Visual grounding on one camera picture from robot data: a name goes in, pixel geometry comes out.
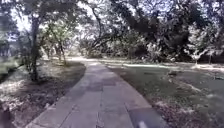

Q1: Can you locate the grey stone slab path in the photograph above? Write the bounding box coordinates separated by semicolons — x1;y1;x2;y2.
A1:
24;57;171;128

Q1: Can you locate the pale-leaved small tree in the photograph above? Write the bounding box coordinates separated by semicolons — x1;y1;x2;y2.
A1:
183;23;218;66

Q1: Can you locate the leaf-strewn bare ground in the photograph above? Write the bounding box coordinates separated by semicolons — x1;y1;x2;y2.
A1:
0;57;88;128

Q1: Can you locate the leaf-strewn grass ground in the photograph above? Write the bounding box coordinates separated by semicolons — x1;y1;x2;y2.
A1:
99;59;224;128

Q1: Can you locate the small thin-trunked tree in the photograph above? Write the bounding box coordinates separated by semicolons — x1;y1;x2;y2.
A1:
43;19;84;66

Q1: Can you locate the robot's own part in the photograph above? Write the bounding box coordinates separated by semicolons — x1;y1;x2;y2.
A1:
138;120;148;128

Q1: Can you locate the wood of dark trees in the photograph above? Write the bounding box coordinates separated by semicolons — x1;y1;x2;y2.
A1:
77;0;224;64

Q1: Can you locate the tree with dark trunk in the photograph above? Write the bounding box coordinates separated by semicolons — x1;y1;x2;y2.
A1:
18;0;81;83

